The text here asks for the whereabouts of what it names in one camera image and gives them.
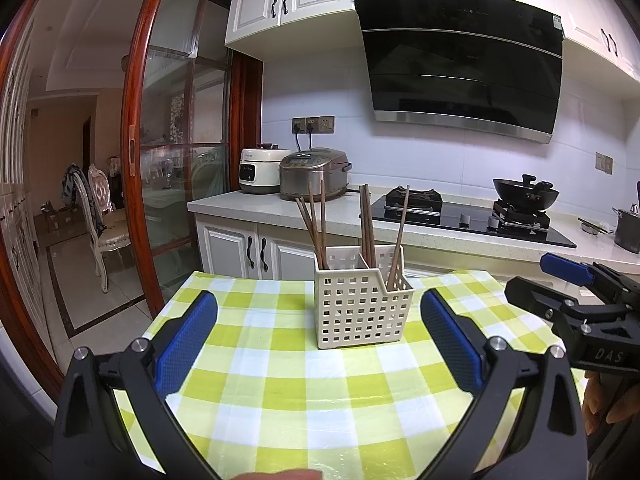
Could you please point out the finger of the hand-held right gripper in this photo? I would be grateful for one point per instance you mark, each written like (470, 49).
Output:
(565, 266)
(530, 292)

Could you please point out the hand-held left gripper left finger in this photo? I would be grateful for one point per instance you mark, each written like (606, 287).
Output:
(187, 345)

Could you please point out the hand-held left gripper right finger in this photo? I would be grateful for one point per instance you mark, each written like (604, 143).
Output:
(450, 345)

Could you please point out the white perforated utensil basket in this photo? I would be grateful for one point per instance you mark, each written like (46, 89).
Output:
(345, 275)

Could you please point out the set of wooden chopsticks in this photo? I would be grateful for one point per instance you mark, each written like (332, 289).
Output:
(369, 230)

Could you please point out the person's right hand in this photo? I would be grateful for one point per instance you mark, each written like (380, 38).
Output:
(615, 400)

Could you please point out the person's left hand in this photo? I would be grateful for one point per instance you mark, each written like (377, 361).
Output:
(280, 475)

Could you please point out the small steel kitchen utensil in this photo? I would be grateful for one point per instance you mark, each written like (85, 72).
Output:
(595, 226)

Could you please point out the black burner grate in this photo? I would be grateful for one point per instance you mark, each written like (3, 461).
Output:
(425, 199)
(520, 217)

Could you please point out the steel stockpot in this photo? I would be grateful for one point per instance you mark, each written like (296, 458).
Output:
(629, 230)

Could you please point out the silver cooktop knob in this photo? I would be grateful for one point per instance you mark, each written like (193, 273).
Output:
(494, 223)
(465, 218)

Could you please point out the black wok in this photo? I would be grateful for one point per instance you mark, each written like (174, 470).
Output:
(525, 195)

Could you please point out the green checked tablecloth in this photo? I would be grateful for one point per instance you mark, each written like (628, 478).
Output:
(280, 385)

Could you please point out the black glass gas cooktop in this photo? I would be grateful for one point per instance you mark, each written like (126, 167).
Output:
(450, 225)

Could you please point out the white ornate dining chair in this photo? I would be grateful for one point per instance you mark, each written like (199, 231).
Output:
(102, 220)

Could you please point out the white pressure cooker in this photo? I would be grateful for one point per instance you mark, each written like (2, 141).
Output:
(257, 170)

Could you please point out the dark jacket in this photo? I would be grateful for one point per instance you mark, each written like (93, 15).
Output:
(72, 185)

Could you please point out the steel rice cooker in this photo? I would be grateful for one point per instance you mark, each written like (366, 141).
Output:
(315, 175)

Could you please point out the white panelled hallway cabinet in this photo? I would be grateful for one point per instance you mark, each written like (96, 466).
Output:
(15, 210)

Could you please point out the black range hood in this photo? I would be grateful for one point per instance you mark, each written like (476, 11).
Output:
(460, 60)

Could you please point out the wooden framed glass sliding door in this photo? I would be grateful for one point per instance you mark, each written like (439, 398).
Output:
(175, 110)

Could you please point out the single wall socket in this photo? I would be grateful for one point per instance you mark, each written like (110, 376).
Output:
(604, 162)

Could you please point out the red wooden door frame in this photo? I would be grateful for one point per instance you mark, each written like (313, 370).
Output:
(245, 120)

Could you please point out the wall socket strip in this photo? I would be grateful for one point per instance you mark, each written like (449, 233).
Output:
(313, 124)

